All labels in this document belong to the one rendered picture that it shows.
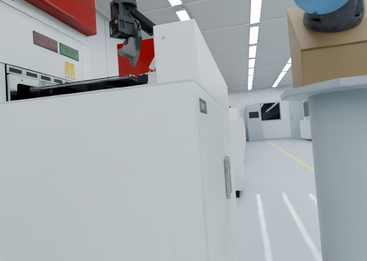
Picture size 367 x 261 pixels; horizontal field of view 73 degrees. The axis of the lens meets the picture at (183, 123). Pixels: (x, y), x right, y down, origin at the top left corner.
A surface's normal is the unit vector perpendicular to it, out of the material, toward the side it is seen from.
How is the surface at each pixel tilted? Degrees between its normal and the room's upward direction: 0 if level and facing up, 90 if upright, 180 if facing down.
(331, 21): 119
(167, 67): 90
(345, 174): 90
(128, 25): 92
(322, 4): 139
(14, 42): 90
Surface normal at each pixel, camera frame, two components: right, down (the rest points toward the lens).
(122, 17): 0.64, -0.04
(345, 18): -0.11, 0.50
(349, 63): -0.26, -0.02
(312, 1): -0.44, 0.79
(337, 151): -0.65, 0.02
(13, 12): 0.97, -0.07
